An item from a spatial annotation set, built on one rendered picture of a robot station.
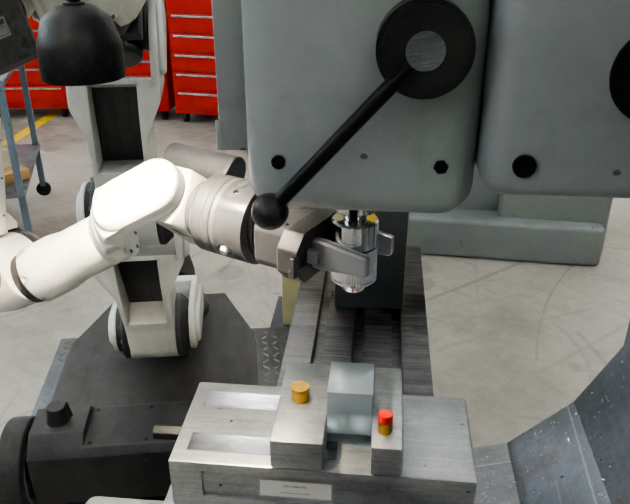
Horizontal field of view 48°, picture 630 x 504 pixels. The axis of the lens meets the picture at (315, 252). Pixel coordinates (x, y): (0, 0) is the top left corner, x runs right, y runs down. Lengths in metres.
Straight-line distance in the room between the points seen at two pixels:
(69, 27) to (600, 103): 0.42
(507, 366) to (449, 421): 1.84
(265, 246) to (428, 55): 0.29
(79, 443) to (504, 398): 1.55
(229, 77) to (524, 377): 2.19
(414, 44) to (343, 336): 0.73
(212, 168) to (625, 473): 0.58
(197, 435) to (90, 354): 0.94
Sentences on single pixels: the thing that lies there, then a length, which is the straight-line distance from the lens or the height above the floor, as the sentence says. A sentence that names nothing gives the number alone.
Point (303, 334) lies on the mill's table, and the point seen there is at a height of 0.91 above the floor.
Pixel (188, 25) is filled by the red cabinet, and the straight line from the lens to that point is 5.40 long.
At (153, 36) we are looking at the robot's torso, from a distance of 1.28.
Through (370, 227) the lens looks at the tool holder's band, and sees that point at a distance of 0.68.
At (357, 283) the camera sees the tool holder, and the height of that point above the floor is 1.21.
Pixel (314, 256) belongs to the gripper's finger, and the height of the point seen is 1.24.
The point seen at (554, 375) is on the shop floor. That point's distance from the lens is 2.74.
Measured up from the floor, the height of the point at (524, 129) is 1.40.
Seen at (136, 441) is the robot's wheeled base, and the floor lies 0.59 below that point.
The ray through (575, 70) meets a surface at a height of 1.44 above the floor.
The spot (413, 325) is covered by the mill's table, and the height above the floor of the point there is 0.91.
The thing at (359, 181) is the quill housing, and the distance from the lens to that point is 0.57.
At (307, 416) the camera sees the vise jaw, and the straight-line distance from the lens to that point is 0.83.
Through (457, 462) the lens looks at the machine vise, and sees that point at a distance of 0.85.
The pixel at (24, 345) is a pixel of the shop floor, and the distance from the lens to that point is 2.98.
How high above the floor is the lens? 1.55
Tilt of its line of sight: 27 degrees down
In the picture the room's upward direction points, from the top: straight up
